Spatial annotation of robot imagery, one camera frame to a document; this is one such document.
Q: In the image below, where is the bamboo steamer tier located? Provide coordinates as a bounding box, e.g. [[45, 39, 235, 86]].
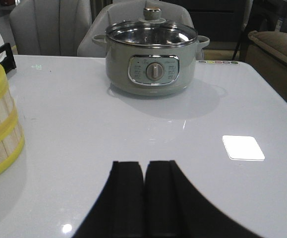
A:
[[0, 123, 25, 174], [0, 90, 22, 155]]

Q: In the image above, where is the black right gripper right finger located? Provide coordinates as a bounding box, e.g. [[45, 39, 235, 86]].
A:
[[145, 161, 258, 238]]

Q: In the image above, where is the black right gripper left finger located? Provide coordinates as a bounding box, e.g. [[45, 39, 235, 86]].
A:
[[74, 161, 144, 238]]

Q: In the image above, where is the black bowl rack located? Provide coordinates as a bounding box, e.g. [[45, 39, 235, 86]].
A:
[[0, 43, 16, 73]]

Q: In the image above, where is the glass pot lid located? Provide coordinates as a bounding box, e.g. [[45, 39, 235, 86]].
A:
[[106, 8, 198, 48]]

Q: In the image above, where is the beige sofa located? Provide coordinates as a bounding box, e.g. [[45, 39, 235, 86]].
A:
[[239, 30, 287, 117]]

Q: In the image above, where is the left grey upholstered chair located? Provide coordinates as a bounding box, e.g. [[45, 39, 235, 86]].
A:
[[9, 0, 92, 57]]

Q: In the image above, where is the green electric cooking pot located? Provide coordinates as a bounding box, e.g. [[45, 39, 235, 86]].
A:
[[91, 34, 210, 95]]

